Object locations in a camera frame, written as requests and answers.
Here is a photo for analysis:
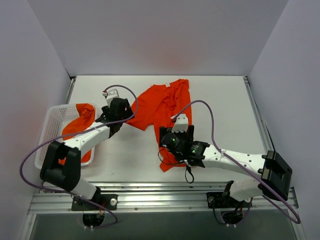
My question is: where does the orange t-shirt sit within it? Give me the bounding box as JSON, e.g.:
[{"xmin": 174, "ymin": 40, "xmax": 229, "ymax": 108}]
[
  {"xmin": 124, "ymin": 78, "xmax": 195, "ymax": 173},
  {"xmin": 58, "ymin": 102, "xmax": 96, "ymax": 165}
]

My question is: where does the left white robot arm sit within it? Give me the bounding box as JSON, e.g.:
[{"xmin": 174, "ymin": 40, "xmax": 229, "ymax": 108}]
[{"xmin": 40, "ymin": 97, "xmax": 133, "ymax": 210}]

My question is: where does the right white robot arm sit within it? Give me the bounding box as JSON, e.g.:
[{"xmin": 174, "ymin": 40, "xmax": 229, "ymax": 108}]
[{"xmin": 158, "ymin": 125, "xmax": 293, "ymax": 207}]

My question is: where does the orange t-shirt in basket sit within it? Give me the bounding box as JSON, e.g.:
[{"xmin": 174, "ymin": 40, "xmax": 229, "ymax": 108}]
[{"xmin": 58, "ymin": 102, "xmax": 96, "ymax": 165}]

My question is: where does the white plastic basket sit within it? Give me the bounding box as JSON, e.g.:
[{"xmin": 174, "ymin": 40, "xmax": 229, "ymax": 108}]
[{"xmin": 34, "ymin": 103, "xmax": 98, "ymax": 170}]

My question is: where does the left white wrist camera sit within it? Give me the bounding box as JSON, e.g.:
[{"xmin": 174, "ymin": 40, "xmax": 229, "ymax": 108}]
[{"xmin": 102, "ymin": 88, "xmax": 119, "ymax": 107}]

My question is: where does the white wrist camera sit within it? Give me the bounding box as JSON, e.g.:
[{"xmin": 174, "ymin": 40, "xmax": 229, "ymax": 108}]
[
  {"xmin": 102, "ymin": 88, "xmax": 119, "ymax": 107},
  {"xmin": 171, "ymin": 113, "xmax": 189, "ymax": 133}
]

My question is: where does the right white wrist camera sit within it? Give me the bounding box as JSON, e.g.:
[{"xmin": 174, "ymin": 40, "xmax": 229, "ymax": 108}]
[{"xmin": 171, "ymin": 113, "xmax": 189, "ymax": 133}]

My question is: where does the right black thin cable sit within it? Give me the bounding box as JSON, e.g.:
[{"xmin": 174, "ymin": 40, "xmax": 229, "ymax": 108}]
[{"xmin": 157, "ymin": 147, "xmax": 195, "ymax": 184}]

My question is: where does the left aluminium side rail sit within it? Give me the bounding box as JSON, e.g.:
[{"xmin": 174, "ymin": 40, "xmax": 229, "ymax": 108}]
[{"xmin": 65, "ymin": 76, "xmax": 77, "ymax": 104}]

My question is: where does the aluminium side rail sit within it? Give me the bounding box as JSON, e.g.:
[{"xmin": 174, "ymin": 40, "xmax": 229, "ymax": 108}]
[
  {"xmin": 243, "ymin": 76, "xmax": 274, "ymax": 151},
  {"xmin": 65, "ymin": 76, "xmax": 77, "ymax": 104}
]

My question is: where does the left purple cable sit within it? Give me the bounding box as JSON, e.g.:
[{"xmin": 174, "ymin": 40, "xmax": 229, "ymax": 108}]
[{"xmin": 19, "ymin": 84, "xmax": 139, "ymax": 229}]

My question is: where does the purple cable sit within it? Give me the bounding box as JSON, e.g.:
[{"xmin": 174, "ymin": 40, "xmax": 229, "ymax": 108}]
[
  {"xmin": 172, "ymin": 99, "xmax": 301, "ymax": 224},
  {"xmin": 19, "ymin": 84, "xmax": 139, "ymax": 229}
]

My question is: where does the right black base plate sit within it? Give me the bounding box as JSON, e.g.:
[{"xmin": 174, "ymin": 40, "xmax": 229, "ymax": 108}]
[{"xmin": 206, "ymin": 191, "xmax": 252, "ymax": 209}]

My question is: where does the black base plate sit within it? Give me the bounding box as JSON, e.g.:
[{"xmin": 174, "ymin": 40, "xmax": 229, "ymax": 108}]
[
  {"xmin": 206, "ymin": 191, "xmax": 252, "ymax": 209},
  {"xmin": 71, "ymin": 193, "xmax": 118, "ymax": 211}
]

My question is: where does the aluminium front rail frame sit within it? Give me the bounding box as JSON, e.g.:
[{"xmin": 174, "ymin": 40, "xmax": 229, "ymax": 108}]
[{"xmin": 27, "ymin": 181, "xmax": 299, "ymax": 215}]

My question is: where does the right aluminium side rail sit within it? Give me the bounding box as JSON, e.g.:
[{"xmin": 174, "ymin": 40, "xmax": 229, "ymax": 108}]
[{"xmin": 243, "ymin": 76, "xmax": 274, "ymax": 151}]

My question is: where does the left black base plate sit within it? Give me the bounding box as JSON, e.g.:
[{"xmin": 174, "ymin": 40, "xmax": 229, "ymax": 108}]
[{"xmin": 71, "ymin": 193, "xmax": 118, "ymax": 211}]

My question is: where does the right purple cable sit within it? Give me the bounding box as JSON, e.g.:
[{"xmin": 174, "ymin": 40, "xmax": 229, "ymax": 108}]
[{"xmin": 172, "ymin": 99, "xmax": 301, "ymax": 224}]

